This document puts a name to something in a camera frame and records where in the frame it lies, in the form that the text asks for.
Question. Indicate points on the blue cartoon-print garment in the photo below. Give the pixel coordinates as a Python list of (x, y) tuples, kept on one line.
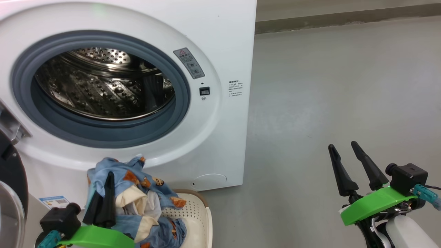
[(137, 182)]

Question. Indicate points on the black door latch socket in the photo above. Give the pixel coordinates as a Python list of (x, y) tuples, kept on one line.
[(204, 91)]

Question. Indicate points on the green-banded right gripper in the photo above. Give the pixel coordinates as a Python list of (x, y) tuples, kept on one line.
[(372, 205)]

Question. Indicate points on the teal right camera connector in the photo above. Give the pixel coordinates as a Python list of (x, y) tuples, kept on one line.
[(427, 196)]

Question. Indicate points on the teal camera connector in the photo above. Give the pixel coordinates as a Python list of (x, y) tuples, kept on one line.
[(50, 239), (427, 196)]

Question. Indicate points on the cream perforated laundry basket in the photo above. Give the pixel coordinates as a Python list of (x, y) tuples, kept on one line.
[(196, 217)]

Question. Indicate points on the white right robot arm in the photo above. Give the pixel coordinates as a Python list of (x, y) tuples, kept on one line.
[(410, 234)]

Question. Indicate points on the black-rimmed glass washer door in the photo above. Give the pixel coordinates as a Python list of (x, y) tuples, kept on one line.
[(12, 179)]

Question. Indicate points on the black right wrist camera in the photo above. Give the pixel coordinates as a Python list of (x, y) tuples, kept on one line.
[(408, 177)]

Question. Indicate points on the white front-load washing machine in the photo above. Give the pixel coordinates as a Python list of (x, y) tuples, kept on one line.
[(224, 51)]

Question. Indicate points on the grey warning sticker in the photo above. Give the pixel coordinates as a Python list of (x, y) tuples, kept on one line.
[(188, 63)]

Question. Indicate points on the perforated steel washer drum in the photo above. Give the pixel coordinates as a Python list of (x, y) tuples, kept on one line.
[(96, 89)]

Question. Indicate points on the round filter access cover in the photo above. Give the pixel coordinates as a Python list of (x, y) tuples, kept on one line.
[(209, 180)]

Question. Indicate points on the metal door hinge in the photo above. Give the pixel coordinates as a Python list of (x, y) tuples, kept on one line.
[(12, 125)]

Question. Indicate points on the grey skirting board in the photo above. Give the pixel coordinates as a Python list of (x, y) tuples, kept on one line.
[(344, 19)]

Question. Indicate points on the teal left camera connector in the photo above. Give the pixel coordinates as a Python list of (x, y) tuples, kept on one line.
[(50, 239)]

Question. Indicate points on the blue energy label sticker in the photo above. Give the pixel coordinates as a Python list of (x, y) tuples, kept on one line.
[(54, 202)]

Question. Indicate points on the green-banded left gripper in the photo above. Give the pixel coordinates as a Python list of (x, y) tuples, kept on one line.
[(96, 237)]

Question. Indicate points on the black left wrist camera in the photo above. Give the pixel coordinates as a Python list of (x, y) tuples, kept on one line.
[(60, 218)]

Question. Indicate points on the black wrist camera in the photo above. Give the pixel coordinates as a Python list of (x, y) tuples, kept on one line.
[(408, 177), (60, 218)]

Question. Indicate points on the grey rubber door gasket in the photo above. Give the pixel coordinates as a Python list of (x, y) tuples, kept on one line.
[(103, 132)]

